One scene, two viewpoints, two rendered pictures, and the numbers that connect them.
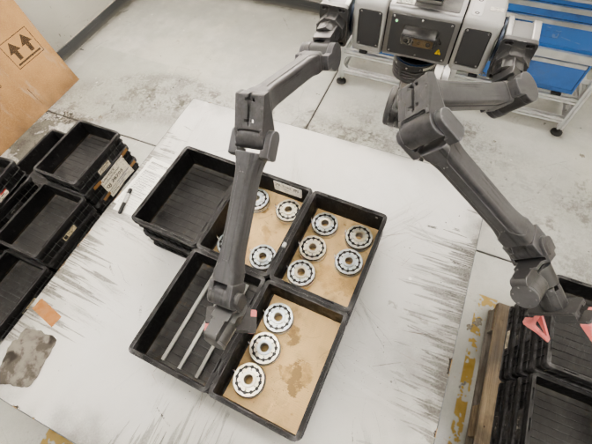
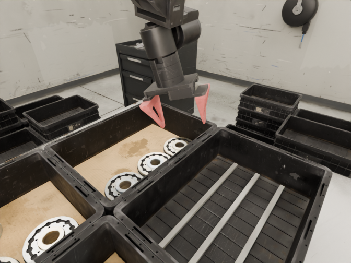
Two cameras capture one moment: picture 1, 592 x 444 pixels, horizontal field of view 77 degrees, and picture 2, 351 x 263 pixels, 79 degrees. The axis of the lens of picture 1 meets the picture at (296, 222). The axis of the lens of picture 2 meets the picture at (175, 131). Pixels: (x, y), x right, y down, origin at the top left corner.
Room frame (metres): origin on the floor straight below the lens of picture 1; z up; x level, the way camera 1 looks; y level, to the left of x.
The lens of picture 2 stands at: (0.70, 0.28, 1.27)
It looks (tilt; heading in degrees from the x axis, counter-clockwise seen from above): 33 degrees down; 190
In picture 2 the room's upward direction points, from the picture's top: straight up
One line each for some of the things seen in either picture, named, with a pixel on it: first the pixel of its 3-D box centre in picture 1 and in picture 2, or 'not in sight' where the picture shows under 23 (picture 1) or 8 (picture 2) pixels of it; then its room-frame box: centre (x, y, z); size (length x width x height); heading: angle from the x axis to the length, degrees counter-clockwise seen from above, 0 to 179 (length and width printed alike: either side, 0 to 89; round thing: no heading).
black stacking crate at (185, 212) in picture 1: (194, 200); not in sight; (0.88, 0.40, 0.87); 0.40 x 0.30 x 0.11; 149
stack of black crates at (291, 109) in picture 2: not in sight; (264, 119); (-0.96, 0.76, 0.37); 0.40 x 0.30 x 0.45; 61
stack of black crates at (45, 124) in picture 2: not in sight; (70, 135); (-0.46, -0.72, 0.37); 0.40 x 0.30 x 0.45; 151
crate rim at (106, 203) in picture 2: (281, 352); (137, 138); (0.23, 0.09, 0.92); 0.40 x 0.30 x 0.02; 149
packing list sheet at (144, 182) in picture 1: (149, 188); not in sight; (1.10, 0.68, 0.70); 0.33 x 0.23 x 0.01; 151
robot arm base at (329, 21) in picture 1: (329, 31); not in sight; (1.02, -0.16, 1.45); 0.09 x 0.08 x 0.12; 61
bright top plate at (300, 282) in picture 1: (300, 272); (52, 239); (0.51, 0.00, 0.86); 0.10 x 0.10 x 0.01
